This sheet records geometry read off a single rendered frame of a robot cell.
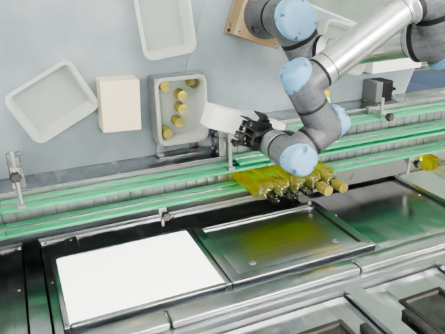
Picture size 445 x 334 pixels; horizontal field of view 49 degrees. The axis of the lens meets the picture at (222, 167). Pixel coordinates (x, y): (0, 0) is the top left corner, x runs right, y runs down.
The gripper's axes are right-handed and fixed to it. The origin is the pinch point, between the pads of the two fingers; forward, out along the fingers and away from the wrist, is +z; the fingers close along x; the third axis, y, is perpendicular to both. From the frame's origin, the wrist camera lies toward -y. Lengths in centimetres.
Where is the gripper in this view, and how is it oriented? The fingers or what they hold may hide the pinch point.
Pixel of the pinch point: (245, 124)
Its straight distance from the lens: 141.8
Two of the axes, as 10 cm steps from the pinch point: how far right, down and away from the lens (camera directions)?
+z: -3.9, -3.3, 8.6
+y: -8.7, -1.7, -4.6
